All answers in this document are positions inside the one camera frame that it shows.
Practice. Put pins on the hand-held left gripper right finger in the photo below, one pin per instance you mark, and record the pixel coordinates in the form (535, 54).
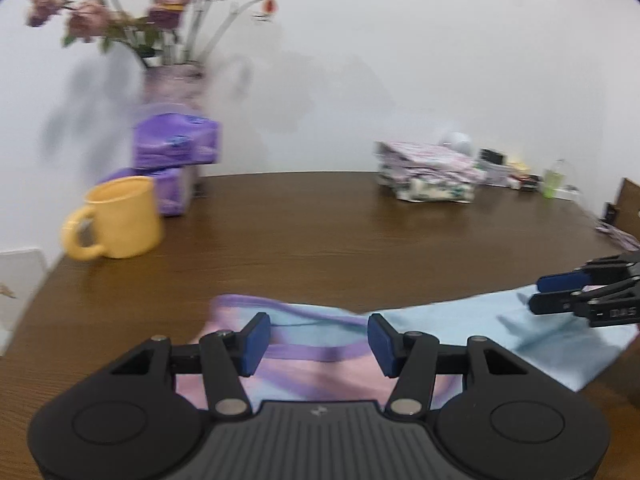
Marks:
(382, 342)

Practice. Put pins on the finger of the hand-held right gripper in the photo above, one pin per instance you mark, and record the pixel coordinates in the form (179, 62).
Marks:
(555, 302)
(562, 282)

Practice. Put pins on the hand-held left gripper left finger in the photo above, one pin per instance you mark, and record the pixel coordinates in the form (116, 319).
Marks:
(256, 342)

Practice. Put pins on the pink blue mesh vest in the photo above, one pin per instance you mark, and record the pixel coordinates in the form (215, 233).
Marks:
(450, 330)

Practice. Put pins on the black phone stand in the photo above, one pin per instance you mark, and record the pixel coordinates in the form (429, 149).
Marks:
(610, 212)

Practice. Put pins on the white power strip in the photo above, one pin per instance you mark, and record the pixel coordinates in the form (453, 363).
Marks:
(570, 194)

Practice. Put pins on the brown board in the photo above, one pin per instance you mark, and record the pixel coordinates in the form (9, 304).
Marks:
(630, 205)

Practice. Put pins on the black box with label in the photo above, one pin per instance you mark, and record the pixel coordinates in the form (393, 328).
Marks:
(529, 184)

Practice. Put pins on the silver tin box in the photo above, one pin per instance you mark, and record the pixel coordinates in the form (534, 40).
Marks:
(495, 175)

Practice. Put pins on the black charger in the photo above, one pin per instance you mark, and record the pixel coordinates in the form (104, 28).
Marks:
(492, 156)

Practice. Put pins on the folded cream green-flower cloth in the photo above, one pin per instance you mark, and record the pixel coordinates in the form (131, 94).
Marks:
(430, 192)

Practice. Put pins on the folded lilac ruffled cloth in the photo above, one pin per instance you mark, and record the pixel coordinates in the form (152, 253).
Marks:
(440, 174)

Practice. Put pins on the white astronaut speaker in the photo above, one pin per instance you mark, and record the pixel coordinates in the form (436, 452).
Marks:
(457, 141)

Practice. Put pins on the yellow mug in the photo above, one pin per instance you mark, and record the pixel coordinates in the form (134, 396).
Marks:
(127, 217)

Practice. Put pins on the white box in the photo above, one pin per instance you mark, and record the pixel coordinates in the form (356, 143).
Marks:
(20, 280)

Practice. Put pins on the dried rose bouquet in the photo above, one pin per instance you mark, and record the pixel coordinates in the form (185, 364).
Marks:
(90, 17)

